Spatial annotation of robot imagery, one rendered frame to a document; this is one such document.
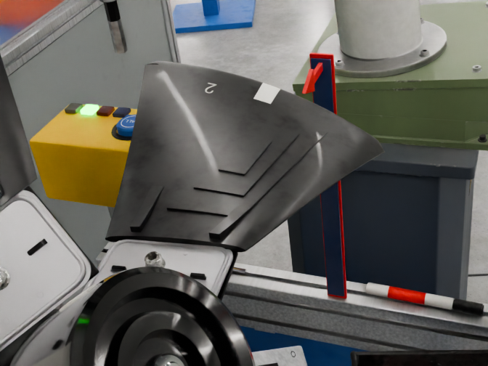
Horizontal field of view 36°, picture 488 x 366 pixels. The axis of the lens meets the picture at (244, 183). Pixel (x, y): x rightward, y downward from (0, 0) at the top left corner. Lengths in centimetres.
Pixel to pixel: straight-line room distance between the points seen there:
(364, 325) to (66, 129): 45
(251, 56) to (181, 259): 317
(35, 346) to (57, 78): 119
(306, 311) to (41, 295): 59
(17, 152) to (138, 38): 142
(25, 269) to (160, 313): 8
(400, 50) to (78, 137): 47
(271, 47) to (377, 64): 264
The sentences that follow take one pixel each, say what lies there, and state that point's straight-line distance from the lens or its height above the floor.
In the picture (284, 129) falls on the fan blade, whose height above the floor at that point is 120.
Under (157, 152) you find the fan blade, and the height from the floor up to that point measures 121.
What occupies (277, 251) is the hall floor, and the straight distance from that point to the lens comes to 238.
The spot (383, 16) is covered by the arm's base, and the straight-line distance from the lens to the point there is 108.
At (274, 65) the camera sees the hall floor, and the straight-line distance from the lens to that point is 353.
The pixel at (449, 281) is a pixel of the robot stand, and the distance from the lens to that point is 123.
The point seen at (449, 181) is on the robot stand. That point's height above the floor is 89.
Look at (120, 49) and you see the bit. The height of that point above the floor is 136.
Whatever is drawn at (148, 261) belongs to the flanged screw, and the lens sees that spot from 49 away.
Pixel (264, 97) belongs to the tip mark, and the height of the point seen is 120.
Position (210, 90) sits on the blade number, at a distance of 67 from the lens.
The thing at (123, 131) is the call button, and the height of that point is 108.
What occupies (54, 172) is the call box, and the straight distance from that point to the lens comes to 97.
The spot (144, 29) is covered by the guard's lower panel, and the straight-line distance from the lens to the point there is 187.
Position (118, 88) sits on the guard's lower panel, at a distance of 178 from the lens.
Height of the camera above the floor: 152
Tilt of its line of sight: 34 degrees down
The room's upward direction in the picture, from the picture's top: 8 degrees counter-clockwise
